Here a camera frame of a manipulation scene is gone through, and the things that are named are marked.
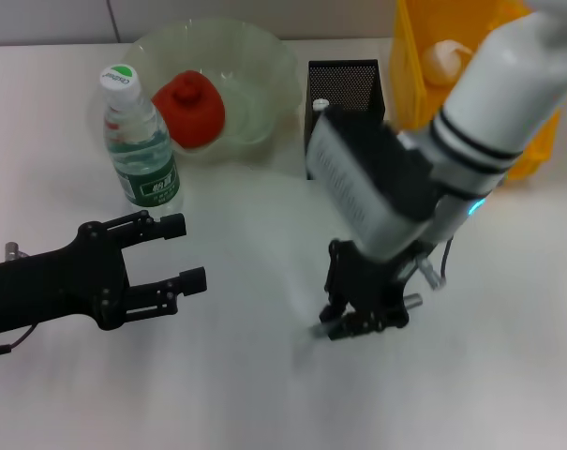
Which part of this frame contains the grey marker pen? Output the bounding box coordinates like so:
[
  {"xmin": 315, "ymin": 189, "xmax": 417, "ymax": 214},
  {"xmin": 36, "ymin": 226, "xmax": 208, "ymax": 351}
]
[{"xmin": 307, "ymin": 292, "xmax": 425, "ymax": 339}]

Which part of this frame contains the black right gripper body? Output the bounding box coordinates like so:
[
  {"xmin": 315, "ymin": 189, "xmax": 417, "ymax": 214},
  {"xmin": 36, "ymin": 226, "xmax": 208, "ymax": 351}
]
[{"xmin": 326, "ymin": 238, "xmax": 425, "ymax": 325}]

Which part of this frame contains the clear green-label plastic bottle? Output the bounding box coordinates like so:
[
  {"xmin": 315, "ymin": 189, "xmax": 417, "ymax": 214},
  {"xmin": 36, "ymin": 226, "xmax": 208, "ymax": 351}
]
[{"xmin": 98, "ymin": 63, "xmax": 184, "ymax": 219}]

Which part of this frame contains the yellow plastic storage bin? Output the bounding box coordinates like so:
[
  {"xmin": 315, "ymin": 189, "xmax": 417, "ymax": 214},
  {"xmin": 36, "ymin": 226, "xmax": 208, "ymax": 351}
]
[{"xmin": 388, "ymin": 0, "xmax": 561, "ymax": 183}]

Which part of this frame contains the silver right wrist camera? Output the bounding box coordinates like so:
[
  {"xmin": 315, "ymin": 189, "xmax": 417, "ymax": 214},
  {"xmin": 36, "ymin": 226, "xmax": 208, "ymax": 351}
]
[{"xmin": 305, "ymin": 106, "xmax": 442, "ymax": 260}]

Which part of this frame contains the red-orange orange fruit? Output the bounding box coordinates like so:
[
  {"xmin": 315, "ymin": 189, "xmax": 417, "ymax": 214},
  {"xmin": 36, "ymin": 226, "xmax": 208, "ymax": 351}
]
[{"xmin": 151, "ymin": 69, "xmax": 227, "ymax": 150}]

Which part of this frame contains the black mesh pen holder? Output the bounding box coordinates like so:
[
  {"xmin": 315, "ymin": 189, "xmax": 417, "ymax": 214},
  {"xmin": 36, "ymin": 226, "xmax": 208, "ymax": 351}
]
[{"xmin": 304, "ymin": 59, "xmax": 386, "ymax": 181}]

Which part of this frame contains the white paper ball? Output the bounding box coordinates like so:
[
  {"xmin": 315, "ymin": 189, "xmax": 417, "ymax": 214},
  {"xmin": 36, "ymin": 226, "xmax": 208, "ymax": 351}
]
[{"xmin": 421, "ymin": 39, "xmax": 475, "ymax": 86}]

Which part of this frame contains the left gripper connector cable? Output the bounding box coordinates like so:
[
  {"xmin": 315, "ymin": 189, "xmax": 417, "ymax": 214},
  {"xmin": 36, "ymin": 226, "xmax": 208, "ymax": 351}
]
[{"xmin": 0, "ymin": 241, "xmax": 37, "ymax": 361}]

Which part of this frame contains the pale green glass fruit bowl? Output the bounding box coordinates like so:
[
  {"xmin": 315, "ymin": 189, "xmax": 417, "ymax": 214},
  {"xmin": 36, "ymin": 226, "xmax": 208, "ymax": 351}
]
[{"xmin": 126, "ymin": 17, "xmax": 299, "ymax": 165}]

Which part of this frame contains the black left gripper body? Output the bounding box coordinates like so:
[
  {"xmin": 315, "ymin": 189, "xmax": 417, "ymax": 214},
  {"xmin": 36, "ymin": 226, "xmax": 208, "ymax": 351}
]
[{"xmin": 0, "ymin": 221, "xmax": 131, "ymax": 336}]

